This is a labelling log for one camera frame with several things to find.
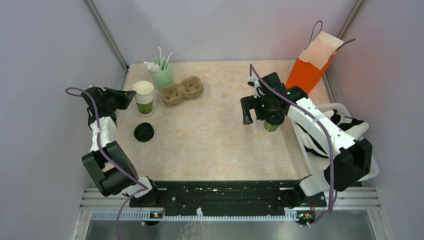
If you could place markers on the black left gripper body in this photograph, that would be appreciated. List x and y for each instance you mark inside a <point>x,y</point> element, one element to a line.
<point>109,101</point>

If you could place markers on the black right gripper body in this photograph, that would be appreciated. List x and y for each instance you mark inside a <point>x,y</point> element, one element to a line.
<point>263,105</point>

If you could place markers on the stack of green paper cups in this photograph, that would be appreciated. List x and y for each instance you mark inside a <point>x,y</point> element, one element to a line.
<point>144,96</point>

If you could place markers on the green paper coffee cup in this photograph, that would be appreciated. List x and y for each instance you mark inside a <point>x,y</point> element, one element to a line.
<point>270,127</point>

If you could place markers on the black plastic cup lid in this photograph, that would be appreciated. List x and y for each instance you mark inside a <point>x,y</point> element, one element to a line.
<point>274,113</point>

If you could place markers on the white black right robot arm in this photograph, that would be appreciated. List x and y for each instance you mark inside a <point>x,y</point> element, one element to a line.
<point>270,85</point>

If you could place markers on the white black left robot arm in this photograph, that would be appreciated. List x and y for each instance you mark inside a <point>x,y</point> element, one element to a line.
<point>106,162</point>

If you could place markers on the stack of black lids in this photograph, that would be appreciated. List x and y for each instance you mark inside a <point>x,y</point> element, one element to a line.
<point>144,132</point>

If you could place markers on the green straw holder cup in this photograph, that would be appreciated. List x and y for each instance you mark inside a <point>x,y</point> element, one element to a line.
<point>163,78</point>

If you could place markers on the orange paper bag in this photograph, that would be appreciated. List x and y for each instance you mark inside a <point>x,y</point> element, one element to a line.
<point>315,59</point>

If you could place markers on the brown cardboard cup carrier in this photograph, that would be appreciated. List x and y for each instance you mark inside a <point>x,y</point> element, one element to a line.
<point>189,88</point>

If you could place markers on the white plastic basket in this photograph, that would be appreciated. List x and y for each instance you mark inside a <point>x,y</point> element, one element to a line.
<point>354,164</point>

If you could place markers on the aluminium frame rail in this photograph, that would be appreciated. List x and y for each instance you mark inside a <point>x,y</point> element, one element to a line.
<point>91,6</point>

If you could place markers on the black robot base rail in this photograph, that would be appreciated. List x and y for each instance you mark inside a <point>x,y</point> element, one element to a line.
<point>239,198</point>

